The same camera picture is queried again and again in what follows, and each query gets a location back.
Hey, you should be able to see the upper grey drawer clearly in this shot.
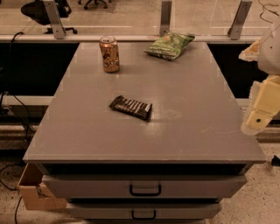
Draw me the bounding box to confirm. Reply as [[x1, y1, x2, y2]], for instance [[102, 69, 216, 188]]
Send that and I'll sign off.
[[42, 175, 247, 200]]

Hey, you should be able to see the black object on floor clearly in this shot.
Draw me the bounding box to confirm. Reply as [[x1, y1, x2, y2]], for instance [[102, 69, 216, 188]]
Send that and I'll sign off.
[[271, 156, 280, 166]]

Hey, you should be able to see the black cable on left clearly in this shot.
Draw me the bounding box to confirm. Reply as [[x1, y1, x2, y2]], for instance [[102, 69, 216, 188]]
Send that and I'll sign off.
[[0, 31, 33, 147]]

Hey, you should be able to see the left metal railing post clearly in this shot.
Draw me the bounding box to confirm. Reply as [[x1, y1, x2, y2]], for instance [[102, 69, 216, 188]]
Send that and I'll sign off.
[[43, 0, 66, 39]]

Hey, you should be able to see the lower grey drawer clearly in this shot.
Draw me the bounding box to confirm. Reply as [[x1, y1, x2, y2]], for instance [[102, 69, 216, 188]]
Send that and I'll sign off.
[[66, 203, 221, 221]]

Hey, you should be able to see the green chip bag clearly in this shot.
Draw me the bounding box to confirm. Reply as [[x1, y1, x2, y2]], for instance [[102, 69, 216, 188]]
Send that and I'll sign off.
[[144, 32, 195, 60]]

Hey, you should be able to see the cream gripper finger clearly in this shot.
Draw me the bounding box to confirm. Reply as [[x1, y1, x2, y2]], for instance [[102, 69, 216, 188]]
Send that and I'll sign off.
[[241, 74, 280, 136], [239, 39, 260, 62]]

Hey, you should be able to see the grey cabinet with drawers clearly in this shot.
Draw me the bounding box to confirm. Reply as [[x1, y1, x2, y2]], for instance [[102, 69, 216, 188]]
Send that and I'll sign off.
[[24, 42, 265, 224]]

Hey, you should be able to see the open cardboard box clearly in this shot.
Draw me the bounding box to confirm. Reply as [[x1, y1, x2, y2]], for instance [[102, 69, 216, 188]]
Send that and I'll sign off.
[[17, 164, 67, 211]]

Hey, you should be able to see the dark chocolate rxbar wrapper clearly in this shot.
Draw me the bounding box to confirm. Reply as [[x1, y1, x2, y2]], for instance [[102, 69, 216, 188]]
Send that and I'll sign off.
[[109, 95, 152, 121]]

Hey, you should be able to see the black cable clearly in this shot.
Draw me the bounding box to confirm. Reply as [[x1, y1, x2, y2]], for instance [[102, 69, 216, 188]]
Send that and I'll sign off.
[[0, 31, 33, 147], [257, 0, 280, 25]]

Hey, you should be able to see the grey drawer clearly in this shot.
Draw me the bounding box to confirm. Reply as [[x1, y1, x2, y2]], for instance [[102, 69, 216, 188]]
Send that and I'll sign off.
[[42, 175, 247, 200], [66, 203, 221, 221]]

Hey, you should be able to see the right metal railing post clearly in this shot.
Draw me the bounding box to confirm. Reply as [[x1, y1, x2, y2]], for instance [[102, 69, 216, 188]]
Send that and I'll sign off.
[[227, 0, 252, 40]]

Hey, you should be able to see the black cable top right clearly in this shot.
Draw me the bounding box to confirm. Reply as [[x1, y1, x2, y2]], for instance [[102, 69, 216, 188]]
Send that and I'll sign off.
[[257, 0, 280, 25]]

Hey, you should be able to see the middle metal railing post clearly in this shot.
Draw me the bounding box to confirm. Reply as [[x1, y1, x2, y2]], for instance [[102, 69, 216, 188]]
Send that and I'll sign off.
[[159, 0, 172, 35]]

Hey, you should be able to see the black office chair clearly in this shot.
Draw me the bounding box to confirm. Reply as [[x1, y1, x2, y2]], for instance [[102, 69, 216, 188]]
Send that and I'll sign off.
[[21, 0, 78, 34]]

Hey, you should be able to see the gold soda can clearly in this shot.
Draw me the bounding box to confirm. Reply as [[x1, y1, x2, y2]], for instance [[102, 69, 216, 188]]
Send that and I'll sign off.
[[99, 36, 120, 73]]

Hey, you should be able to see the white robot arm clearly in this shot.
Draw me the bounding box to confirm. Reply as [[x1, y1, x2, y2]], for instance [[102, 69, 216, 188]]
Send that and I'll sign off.
[[239, 17, 280, 136]]

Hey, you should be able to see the metal railing post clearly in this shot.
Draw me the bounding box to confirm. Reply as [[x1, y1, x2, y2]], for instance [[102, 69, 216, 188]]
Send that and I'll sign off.
[[43, 0, 66, 39], [227, 0, 252, 40], [159, 0, 172, 35]]

